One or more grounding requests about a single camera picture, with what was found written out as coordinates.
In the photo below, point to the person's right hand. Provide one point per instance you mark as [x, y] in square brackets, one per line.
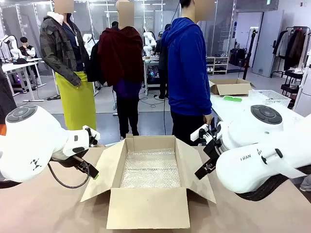
[208, 119]

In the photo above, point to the white height-adjustable desk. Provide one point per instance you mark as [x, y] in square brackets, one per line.
[17, 68]

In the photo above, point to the white plastic mesh basket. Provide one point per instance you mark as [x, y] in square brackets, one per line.
[272, 95]

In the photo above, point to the person in grey trousers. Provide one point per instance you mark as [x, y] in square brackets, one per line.
[306, 185]

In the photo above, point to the clear bubble wrap sheet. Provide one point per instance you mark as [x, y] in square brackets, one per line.
[150, 170]

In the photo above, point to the green flat plastic item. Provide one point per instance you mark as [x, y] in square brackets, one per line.
[232, 98]

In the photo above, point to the person's right forearm blue sleeve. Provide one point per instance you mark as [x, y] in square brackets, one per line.
[206, 104]

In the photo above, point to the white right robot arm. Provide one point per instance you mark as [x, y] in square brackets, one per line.
[255, 136]

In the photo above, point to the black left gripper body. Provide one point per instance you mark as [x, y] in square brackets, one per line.
[79, 162]

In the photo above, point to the background workbench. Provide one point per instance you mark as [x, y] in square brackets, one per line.
[151, 72]

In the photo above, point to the standing person in black clothes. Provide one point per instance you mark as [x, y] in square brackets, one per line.
[162, 60]

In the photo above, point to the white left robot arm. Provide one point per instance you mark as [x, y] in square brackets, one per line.
[29, 145]

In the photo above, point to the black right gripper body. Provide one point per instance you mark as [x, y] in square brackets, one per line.
[215, 148]

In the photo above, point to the small open cardboard box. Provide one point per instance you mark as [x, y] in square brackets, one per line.
[230, 90]

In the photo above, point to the white side table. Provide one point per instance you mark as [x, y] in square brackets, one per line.
[233, 110]

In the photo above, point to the person in blue hoodie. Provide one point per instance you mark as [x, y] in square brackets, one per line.
[187, 72]

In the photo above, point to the black cap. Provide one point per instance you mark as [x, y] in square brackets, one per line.
[20, 61]

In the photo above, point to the black suitcase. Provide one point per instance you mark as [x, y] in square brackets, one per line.
[236, 57]

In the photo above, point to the black utility cart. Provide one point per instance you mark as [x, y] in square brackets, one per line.
[291, 74]

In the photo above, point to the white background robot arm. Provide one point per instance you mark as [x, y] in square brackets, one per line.
[12, 46]
[148, 41]

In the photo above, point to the seated person in varsity jacket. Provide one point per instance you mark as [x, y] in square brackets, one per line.
[26, 51]

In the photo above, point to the white shoe shelf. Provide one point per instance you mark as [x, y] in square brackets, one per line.
[217, 65]

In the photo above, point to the clothes rack with coats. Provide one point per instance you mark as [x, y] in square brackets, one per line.
[291, 46]

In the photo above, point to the large open cardboard box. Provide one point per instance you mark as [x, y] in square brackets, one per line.
[145, 208]

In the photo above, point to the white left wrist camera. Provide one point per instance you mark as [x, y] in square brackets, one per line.
[95, 136]

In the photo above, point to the mannequin with maroon cloak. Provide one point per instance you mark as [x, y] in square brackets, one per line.
[121, 55]

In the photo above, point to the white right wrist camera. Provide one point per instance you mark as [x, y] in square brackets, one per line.
[198, 133]

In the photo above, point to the mannequin camouflage jacket yellow skirt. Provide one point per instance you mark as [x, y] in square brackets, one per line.
[70, 72]

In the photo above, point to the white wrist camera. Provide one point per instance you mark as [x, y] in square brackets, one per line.
[95, 136]
[198, 133]

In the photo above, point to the black tripod stand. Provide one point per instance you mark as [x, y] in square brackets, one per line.
[249, 58]

